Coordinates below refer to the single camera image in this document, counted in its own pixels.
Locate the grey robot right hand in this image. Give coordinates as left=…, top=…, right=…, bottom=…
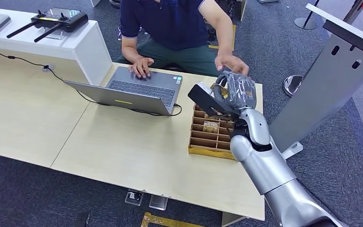
left=213, top=70, right=257, bottom=115

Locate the person's right hand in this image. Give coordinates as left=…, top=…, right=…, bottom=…
left=129, top=57, right=155, bottom=79

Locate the person's left hand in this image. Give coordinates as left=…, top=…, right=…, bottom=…
left=214, top=53, right=250, bottom=77

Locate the person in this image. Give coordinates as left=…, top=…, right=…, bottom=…
left=114, top=0, right=251, bottom=79

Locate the wooden slotted card rack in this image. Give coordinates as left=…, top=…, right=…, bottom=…
left=188, top=83, right=237, bottom=161

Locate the grey open laptop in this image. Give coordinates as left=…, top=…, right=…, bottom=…
left=63, top=66, right=184, bottom=117

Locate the white desk riser box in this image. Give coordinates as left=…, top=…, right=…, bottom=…
left=0, top=6, right=113, bottom=87

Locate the grey panel lectern stand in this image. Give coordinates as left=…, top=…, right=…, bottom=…
left=268, top=3, right=363, bottom=160

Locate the thin black pole stanchion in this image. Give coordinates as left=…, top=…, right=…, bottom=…
left=294, top=0, right=321, bottom=31

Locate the black remote controller with antennas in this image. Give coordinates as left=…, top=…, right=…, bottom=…
left=6, top=8, right=89, bottom=43

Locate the clear acrylic controller stand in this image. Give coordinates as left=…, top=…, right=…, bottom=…
left=45, top=29, right=65, bottom=41

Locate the white desk leg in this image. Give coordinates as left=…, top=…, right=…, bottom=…
left=221, top=212, right=248, bottom=227

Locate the clear acrylic holder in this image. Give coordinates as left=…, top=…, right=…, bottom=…
left=125, top=189, right=145, bottom=207
left=148, top=194, right=169, bottom=211

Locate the gold floor tape strip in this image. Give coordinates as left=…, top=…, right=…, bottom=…
left=140, top=212, right=207, bottom=227

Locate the black floor object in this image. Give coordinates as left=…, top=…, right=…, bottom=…
left=73, top=212, right=90, bottom=227

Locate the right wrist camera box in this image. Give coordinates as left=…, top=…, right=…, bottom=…
left=188, top=82, right=227, bottom=116

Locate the chrome stanchion post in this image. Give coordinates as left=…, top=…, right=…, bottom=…
left=282, top=0, right=363, bottom=98

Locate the black power cable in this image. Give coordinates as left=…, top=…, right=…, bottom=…
left=0, top=33, right=183, bottom=117

